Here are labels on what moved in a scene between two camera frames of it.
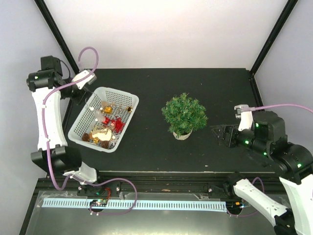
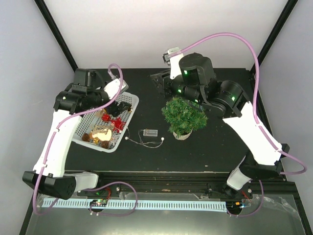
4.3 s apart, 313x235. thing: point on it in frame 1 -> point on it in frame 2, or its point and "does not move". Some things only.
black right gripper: [223, 129] -> [163, 88]
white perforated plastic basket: [103, 121] does not move
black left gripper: [84, 94] -> [118, 108]
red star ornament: [119, 124] does not move
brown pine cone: [105, 144] does not move
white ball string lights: [98, 112] -> [149, 144]
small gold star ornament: [96, 140] does not move
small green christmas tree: [184, 114] does not move
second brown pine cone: [85, 137] does not move
